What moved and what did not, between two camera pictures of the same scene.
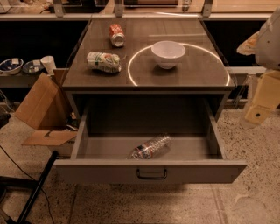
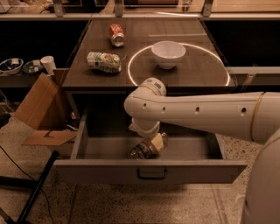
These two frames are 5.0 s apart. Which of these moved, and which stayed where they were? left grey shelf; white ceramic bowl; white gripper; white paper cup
Moved: white gripper
Stayed: left grey shelf; white paper cup; white ceramic bowl
